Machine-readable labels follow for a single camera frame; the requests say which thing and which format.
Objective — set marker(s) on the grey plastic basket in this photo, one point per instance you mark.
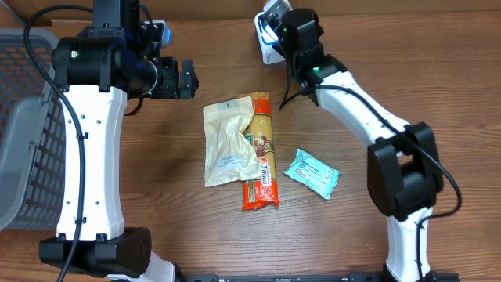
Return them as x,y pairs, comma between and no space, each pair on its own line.
32,141

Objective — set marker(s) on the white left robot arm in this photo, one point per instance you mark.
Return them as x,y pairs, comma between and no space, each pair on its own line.
115,59

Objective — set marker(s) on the orange spaghetti packet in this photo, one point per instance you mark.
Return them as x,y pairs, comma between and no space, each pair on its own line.
263,190

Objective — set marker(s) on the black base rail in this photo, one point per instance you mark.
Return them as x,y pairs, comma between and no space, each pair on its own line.
352,277

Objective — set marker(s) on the clear pouch of brown powder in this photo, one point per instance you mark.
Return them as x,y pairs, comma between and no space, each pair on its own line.
230,156

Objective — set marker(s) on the teal wet wipes packet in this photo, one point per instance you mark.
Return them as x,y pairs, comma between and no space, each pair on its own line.
317,176

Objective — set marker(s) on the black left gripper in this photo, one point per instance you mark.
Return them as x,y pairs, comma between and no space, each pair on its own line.
174,88

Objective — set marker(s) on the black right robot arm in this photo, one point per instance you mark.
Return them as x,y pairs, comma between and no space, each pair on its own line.
403,174

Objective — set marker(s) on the white barcode scanner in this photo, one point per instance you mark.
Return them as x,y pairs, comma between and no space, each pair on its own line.
267,40

